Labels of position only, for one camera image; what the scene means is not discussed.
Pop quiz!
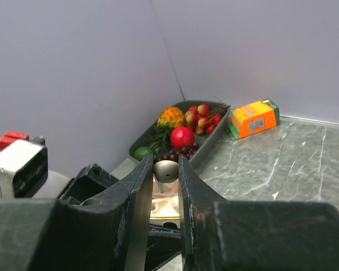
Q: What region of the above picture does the dark grey fruit tray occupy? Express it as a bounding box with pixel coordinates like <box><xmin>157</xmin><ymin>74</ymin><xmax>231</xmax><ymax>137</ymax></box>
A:
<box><xmin>128</xmin><ymin>109</ymin><xmax>230</xmax><ymax>169</ymax></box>

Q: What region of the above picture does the orange sponge pack back left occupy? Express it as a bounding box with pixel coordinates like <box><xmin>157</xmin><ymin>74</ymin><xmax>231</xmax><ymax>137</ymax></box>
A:
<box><xmin>229</xmin><ymin>99</ymin><xmax>280</xmax><ymax>139</ymax></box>

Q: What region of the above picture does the red apple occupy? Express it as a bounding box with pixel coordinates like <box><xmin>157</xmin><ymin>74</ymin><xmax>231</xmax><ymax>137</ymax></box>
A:
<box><xmin>170</xmin><ymin>127</ymin><xmax>195</xmax><ymax>149</ymax></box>

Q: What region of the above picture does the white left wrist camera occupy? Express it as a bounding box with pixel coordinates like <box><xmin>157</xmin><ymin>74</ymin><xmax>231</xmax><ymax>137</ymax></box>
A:
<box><xmin>0</xmin><ymin>131</ymin><xmax>49</xmax><ymax>199</ymax></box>

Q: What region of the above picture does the dark purple grape bunch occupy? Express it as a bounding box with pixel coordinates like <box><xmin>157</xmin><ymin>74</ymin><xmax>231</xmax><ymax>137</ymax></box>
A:
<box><xmin>158</xmin><ymin>142</ymin><xmax>201</xmax><ymax>162</ymax></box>

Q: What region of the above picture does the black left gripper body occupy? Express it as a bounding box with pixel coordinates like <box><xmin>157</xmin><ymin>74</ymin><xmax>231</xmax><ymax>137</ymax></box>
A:
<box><xmin>58</xmin><ymin>163</ymin><xmax>119</xmax><ymax>205</ymax></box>

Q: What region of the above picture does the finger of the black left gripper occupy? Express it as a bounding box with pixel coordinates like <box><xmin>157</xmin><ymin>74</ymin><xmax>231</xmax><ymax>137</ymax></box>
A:
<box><xmin>145</xmin><ymin>225</ymin><xmax>181</xmax><ymax>268</ymax></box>

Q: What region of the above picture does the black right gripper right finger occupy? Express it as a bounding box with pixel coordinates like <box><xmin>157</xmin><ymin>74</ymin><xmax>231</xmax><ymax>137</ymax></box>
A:
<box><xmin>179</xmin><ymin>156</ymin><xmax>339</xmax><ymax>270</ymax></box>

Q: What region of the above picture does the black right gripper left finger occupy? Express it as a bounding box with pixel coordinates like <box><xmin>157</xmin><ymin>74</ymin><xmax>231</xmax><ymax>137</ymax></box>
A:
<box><xmin>0</xmin><ymin>155</ymin><xmax>153</xmax><ymax>270</ymax></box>

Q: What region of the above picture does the green avocado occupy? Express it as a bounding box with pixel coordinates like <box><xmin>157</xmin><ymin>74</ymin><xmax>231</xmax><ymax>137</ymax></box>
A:
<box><xmin>133</xmin><ymin>146</ymin><xmax>157</xmax><ymax>161</ymax></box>

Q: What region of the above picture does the red yellow lychee bunch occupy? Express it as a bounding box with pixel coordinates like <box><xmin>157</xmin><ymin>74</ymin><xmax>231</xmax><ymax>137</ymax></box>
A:
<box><xmin>185</xmin><ymin>103</ymin><xmax>230</xmax><ymax>136</ymax></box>

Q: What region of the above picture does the beige earbud charging case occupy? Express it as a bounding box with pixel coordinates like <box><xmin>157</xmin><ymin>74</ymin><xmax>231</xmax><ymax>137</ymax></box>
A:
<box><xmin>150</xmin><ymin>176</ymin><xmax>180</xmax><ymax>229</ymax></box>

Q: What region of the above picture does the orange yellow flower pineapple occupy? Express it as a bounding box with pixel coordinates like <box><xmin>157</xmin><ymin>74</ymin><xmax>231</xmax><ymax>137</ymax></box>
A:
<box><xmin>150</xmin><ymin>106</ymin><xmax>185</xmax><ymax>152</ymax></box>

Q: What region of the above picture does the beige earbud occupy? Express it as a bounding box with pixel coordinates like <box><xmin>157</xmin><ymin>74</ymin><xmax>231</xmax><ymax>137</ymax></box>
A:
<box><xmin>153</xmin><ymin>160</ymin><xmax>179</xmax><ymax>193</ymax></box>

